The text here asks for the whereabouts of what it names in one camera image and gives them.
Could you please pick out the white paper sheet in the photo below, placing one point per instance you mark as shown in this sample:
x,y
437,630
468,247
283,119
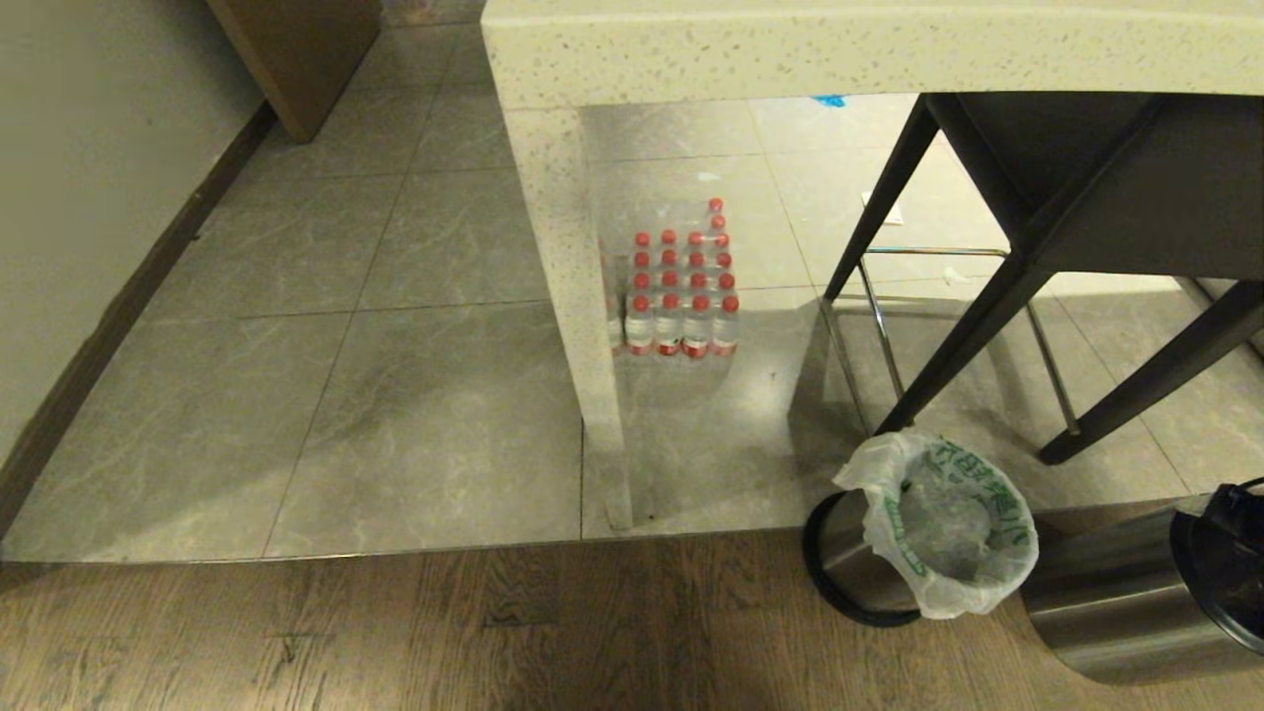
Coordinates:
x,y
881,208

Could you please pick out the speckled beige stone counter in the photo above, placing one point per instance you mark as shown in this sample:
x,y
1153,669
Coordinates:
x,y
790,49

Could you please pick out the small white paper scrap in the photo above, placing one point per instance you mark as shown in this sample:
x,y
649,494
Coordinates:
x,y
956,276

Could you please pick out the steel inner bin black base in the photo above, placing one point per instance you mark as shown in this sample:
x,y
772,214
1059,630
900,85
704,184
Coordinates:
x,y
839,538

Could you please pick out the dark wooden baseboard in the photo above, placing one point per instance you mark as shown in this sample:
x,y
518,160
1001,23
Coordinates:
x,y
118,306

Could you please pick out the translucent green-printed trash bag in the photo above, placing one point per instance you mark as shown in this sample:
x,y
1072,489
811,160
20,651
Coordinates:
x,y
948,592

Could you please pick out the shrink-wrapped red-capped water bottle pack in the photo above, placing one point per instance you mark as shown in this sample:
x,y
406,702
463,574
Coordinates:
x,y
681,296

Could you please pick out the dark bar stool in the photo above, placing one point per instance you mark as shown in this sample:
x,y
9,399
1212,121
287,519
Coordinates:
x,y
1136,197

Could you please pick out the steel bin shell black rim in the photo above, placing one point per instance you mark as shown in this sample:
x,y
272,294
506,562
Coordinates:
x,y
1096,602

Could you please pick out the brown wooden cabinet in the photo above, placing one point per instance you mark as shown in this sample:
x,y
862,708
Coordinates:
x,y
296,59

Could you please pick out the small blue scrap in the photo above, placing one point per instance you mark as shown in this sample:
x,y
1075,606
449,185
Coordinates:
x,y
828,101

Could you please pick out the chrome stool footrest frame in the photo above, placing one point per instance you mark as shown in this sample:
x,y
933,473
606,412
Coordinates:
x,y
879,331

